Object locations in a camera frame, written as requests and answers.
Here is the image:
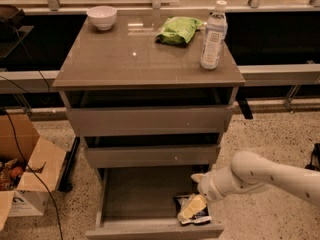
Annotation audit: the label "black chair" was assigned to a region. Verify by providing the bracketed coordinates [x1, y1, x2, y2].
[0, 5, 33, 60]

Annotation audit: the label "snacks in cardboard box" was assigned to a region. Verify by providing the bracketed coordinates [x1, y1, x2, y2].
[0, 159, 24, 191]

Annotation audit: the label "white bowl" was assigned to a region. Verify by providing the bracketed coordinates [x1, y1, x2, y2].
[86, 6, 117, 30]

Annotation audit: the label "black cable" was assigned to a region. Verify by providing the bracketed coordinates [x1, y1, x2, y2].
[0, 73, 64, 240]

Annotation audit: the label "blue chip bag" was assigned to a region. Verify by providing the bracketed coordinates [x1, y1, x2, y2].
[174, 194, 212, 225]

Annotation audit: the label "grey drawer cabinet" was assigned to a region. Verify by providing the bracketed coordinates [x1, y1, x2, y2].
[52, 9, 246, 240]

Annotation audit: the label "black power adapter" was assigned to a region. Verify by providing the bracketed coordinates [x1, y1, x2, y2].
[305, 143, 320, 171]

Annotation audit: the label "cardboard box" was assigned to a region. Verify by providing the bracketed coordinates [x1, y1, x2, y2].
[0, 115, 66, 229]

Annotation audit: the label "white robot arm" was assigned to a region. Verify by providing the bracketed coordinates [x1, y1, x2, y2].
[177, 151, 320, 225]

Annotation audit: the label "grey middle drawer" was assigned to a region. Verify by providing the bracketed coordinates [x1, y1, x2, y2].
[85, 133, 220, 168]

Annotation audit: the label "clear plastic water bottle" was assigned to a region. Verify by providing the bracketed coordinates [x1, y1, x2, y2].
[200, 0, 228, 70]

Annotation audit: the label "green chip bag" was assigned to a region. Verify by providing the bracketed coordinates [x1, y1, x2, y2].
[155, 17, 203, 45]

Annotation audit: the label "grey bottom drawer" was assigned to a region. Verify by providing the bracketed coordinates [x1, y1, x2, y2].
[86, 165, 223, 240]

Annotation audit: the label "grey top drawer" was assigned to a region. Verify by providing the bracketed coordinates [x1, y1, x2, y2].
[65, 89, 234, 137]

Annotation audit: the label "grey drawer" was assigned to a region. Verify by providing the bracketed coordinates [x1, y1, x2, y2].
[85, 133, 220, 168]
[65, 89, 234, 137]
[86, 165, 223, 240]

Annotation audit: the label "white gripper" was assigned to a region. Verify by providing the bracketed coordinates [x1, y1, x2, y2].
[177, 171, 224, 222]

